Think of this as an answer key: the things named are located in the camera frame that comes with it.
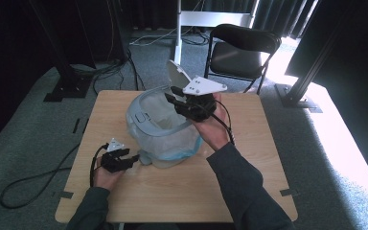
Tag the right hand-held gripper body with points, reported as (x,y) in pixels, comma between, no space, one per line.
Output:
(201,102)

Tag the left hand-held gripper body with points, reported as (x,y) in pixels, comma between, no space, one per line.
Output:
(113,161)

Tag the grey white lidded trash can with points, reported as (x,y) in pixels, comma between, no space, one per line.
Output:
(159,127)

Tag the person's left hand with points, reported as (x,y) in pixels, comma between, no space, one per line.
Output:
(105,179)

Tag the person's right hand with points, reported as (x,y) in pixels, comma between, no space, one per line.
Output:
(212,131)

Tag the white metal stand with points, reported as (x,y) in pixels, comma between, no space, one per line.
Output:
(178,41)

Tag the black tape strip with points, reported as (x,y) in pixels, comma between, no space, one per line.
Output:
(76,125)

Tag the black folding chair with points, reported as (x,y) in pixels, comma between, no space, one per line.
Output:
(236,57)

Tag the grey tape strip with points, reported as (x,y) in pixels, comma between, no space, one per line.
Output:
(65,194)
(290,192)

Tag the black metal stand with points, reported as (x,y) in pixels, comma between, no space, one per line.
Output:
(297,94)
(67,83)

